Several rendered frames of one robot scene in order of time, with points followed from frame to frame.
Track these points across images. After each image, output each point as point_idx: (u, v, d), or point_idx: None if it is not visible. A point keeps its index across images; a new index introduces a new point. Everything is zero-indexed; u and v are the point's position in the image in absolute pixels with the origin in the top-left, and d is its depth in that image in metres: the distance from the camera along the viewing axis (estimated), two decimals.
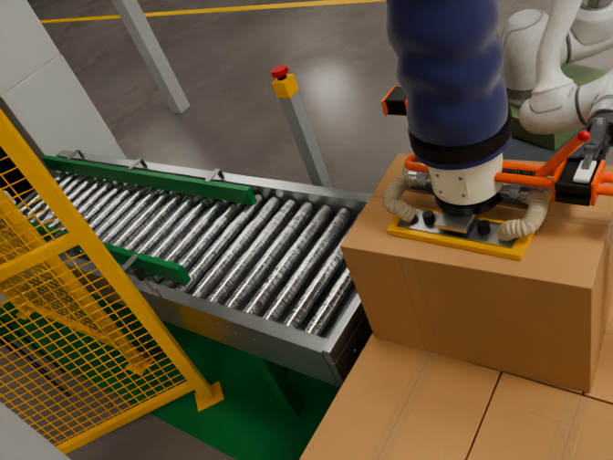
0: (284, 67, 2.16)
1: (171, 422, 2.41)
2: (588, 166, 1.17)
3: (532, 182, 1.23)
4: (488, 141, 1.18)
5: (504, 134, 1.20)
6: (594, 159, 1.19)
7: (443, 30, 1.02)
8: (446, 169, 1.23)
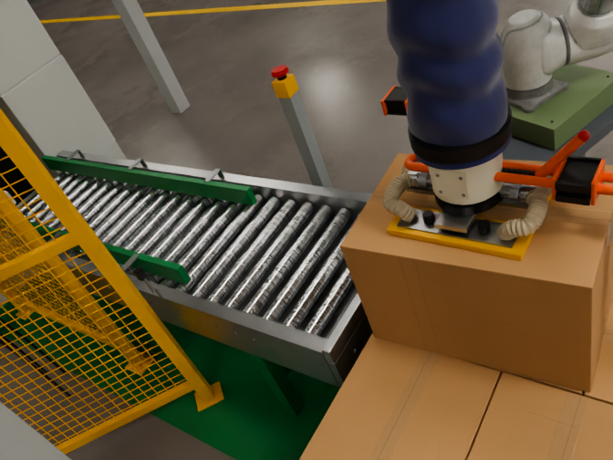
0: (284, 67, 2.16)
1: (171, 422, 2.41)
2: None
3: (532, 182, 1.23)
4: (488, 141, 1.18)
5: (505, 134, 1.20)
6: None
7: (443, 29, 1.02)
8: (446, 169, 1.23)
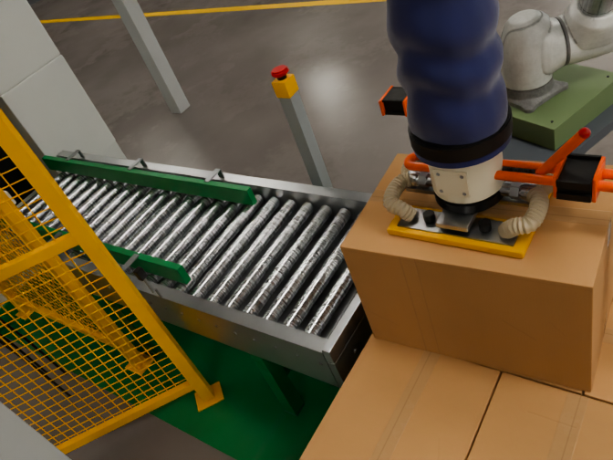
0: (284, 67, 2.16)
1: (171, 422, 2.41)
2: None
3: (532, 180, 1.23)
4: (489, 140, 1.18)
5: (505, 132, 1.20)
6: None
7: (443, 28, 1.02)
8: (446, 167, 1.23)
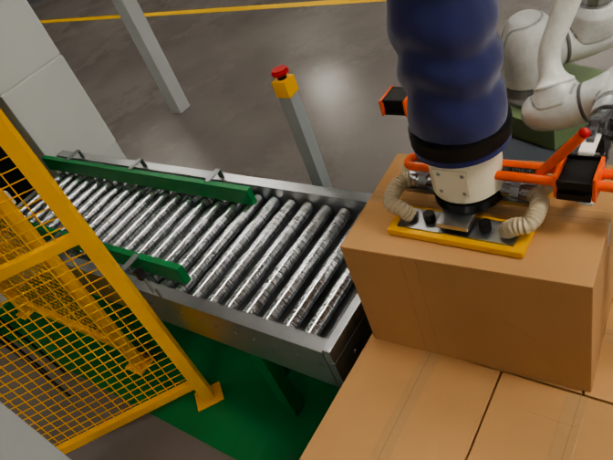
0: (284, 67, 2.16)
1: (171, 422, 2.41)
2: (593, 139, 1.15)
3: (532, 180, 1.23)
4: (489, 140, 1.18)
5: (505, 132, 1.20)
6: (598, 130, 1.17)
7: (443, 28, 1.02)
8: (446, 167, 1.23)
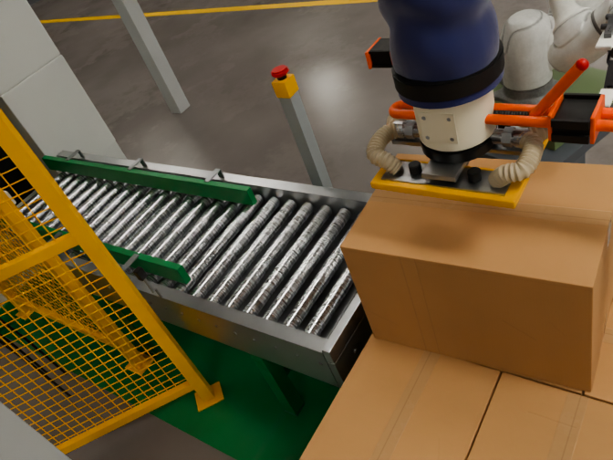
0: (284, 67, 2.16)
1: (171, 422, 2.41)
2: (611, 34, 1.13)
3: (525, 122, 1.14)
4: (478, 75, 1.08)
5: (496, 67, 1.10)
6: None
7: None
8: (432, 108, 1.13)
